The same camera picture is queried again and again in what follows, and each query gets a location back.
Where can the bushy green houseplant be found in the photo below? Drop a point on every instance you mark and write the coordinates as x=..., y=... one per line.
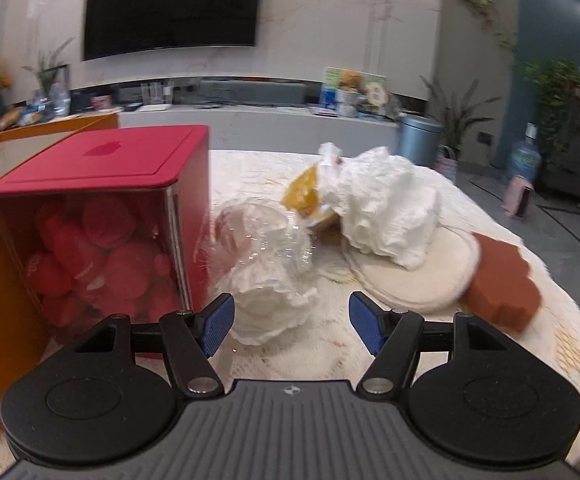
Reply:
x=555, y=95

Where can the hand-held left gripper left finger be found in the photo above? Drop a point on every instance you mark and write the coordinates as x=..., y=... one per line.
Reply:
x=217, y=322

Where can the blue-grey trash can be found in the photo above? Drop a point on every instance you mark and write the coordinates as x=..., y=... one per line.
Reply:
x=417, y=142

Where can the hanging green vine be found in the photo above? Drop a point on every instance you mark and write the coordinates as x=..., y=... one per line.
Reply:
x=475, y=2

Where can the tall leafy floor plant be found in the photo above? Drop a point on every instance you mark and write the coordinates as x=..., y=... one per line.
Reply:
x=457, y=120

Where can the brown oval ball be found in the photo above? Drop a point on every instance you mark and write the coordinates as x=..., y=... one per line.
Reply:
x=10, y=119

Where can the clear plastic bag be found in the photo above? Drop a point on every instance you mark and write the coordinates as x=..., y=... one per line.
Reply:
x=60, y=100

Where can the red lidded clear box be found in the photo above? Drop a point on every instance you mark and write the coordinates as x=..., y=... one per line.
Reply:
x=100, y=160

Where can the brown foam block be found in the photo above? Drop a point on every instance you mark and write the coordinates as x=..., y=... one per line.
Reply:
x=500, y=280

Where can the clear bag with white tissue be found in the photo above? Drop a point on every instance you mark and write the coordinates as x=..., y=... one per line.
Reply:
x=265, y=280

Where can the white marble TV console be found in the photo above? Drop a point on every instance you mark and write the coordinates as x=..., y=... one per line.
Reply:
x=270, y=130

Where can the white router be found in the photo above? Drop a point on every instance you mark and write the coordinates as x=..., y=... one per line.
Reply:
x=156, y=102

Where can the green potted plant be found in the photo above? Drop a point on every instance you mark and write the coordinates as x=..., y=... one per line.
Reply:
x=45, y=75

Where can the blue water jug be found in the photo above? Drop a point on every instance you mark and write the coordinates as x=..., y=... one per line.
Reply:
x=524, y=162

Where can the round cream cotton pad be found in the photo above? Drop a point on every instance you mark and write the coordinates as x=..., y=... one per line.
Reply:
x=420, y=285

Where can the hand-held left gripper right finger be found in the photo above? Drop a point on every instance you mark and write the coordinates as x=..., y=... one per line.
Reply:
x=365, y=320

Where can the white tissue paper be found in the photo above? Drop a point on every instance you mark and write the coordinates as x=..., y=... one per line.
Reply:
x=390, y=200

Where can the pink space heater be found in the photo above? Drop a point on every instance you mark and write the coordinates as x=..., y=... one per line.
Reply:
x=517, y=197

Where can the black television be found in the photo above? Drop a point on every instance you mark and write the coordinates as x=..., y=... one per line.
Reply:
x=170, y=10

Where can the green printed card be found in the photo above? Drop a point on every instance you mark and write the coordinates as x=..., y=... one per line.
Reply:
x=330, y=77

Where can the yellow snack packet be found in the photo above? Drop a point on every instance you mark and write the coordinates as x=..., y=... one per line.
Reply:
x=302, y=192

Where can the orange cardboard box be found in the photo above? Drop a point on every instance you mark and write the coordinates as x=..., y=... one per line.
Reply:
x=0, y=320

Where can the small pink box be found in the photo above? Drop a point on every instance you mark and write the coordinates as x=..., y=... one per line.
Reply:
x=102, y=102

